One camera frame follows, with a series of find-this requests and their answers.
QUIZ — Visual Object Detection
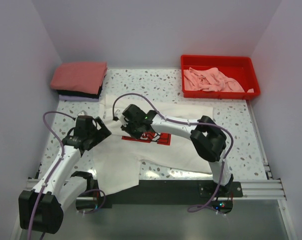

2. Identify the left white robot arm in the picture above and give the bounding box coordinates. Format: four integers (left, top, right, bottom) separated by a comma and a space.
18, 115, 112, 234

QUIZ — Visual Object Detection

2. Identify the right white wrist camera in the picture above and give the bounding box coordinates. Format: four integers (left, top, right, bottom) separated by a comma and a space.
112, 109, 127, 126

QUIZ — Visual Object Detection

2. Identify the folded black t shirt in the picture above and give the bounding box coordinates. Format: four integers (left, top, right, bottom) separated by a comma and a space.
57, 75, 106, 99

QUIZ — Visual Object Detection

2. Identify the folded lavender t shirt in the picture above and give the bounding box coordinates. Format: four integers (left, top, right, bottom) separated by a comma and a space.
59, 94, 99, 103

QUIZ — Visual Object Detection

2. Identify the red plastic bin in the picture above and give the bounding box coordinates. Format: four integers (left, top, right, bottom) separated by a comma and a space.
180, 54, 261, 101

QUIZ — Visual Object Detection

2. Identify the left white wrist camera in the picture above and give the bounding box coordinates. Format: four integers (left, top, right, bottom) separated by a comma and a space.
77, 110, 87, 117

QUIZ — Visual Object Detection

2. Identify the folded salmon pink t shirt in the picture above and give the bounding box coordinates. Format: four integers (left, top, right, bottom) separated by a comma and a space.
50, 61, 108, 95

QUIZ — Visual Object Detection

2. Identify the white printed t shirt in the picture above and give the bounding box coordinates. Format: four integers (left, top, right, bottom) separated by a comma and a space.
93, 95, 212, 195

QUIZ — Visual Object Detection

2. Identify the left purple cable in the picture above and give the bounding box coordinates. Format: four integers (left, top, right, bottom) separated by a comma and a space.
27, 111, 107, 240

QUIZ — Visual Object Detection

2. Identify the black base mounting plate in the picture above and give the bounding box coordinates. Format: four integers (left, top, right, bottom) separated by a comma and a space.
74, 178, 243, 213

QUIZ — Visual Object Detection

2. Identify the purple cable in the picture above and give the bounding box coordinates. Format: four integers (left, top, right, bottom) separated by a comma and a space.
112, 92, 236, 213
27, 111, 107, 240

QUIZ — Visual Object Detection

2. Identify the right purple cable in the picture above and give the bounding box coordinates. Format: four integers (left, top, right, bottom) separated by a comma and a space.
112, 92, 236, 213

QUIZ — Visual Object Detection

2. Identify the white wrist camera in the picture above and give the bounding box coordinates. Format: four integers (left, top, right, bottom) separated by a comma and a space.
77, 110, 87, 117
112, 109, 127, 126

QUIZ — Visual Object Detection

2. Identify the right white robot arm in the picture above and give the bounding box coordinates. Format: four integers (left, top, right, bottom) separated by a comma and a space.
114, 104, 234, 197

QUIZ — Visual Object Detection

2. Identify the pink t shirt in bin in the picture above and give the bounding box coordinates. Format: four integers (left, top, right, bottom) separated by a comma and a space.
183, 67, 245, 93

